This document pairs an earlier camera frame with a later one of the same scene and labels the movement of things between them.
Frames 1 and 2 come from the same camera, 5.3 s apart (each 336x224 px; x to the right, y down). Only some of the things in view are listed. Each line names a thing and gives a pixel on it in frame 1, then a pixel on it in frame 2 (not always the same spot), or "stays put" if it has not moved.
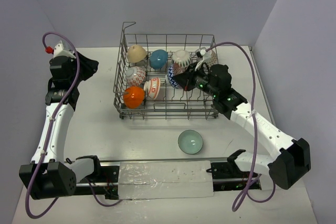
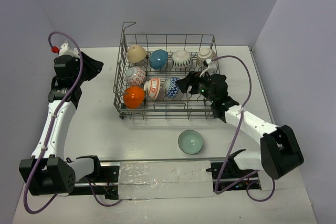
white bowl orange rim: x=181 y=58 stays put
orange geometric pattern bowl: x=173 y=70 → x=169 y=85
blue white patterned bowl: x=135 y=75 stays put
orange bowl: x=135 y=97 stays put
